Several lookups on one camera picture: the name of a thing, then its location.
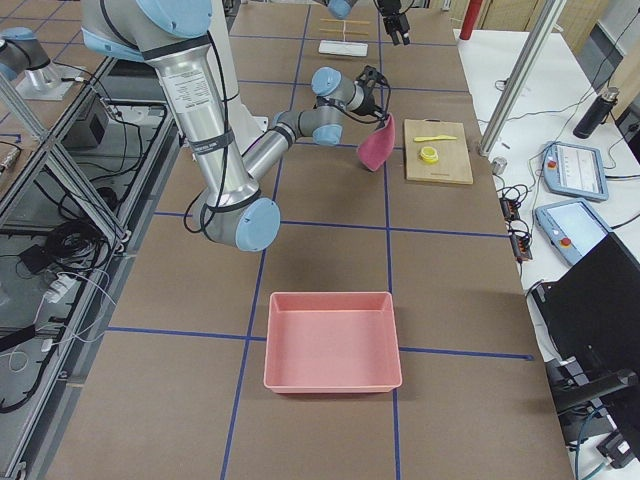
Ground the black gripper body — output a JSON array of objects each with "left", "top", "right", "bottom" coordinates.
[{"left": 375, "top": 0, "right": 404, "bottom": 20}]

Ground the pink cloth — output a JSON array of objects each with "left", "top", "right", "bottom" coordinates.
[{"left": 356, "top": 113, "right": 395, "bottom": 172}]

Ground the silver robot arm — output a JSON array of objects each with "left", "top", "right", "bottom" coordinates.
[
  {"left": 323, "top": 0, "right": 414, "bottom": 45},
  {"left": 81, "top": 1, "right": 392, "bottom": 252}
]

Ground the white rectangular tray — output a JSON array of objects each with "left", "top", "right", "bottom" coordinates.
[{"left": 318, "top": 40, "right": 368, "bottom": 57}]

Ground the yellow plastic knife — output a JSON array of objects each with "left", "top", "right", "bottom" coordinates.
[{"left": 413, "top": 135, "right": 458, "bottom": 143}]

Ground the red cylinder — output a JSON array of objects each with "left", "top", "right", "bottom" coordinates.
[{"left": 459, "top": 0, "right": 483, "bottom": 41}]

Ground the bamboo cutting board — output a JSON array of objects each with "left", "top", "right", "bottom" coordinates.
[{"left": 403, "top": 119, "right": 473, "bottom": 185}]

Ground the black orange connector box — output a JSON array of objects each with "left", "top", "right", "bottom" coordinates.
[{"left": 509, "top": 233, "right": 533, "bottom": 263}]

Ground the far teach pendant tablet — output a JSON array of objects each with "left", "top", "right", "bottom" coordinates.
[{"left": 542, "top": 142, "right": 609, "bottom": 202}]

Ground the teach pendant tablet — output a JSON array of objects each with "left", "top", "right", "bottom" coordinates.
[
  {"left": 534, "top": 198, "right": 613, "bottom": 266},
  {"left": 542, "top": 142, "right": 609, "bottom": 202}
]

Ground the black thermos bottle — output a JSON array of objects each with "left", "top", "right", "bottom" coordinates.
[{"left": 573, "top": 86, "right": 620, "bottom": 139}]

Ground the near teach pendant tablet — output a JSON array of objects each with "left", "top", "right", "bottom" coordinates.
[{"left": 534, "top": 198, "right": 613, "bottom": 266}]

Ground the pink plastic bin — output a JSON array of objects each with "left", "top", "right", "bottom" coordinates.
[{"left": 263, "top": 292, "right": 403, "bottom": 394}]

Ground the black laptop monitor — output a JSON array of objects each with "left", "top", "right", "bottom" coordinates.
[{"left": 533, "top": 233, "right": 639, "bottom": 455}]

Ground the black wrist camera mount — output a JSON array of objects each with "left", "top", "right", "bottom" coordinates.
[{"left": 354, "top": 65, "right": 391, "bottom": 119}]

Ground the aluminium frame post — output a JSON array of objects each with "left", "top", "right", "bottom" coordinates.
[{"left": 478, "top": 0, "right": 567, "bottom": 157}]

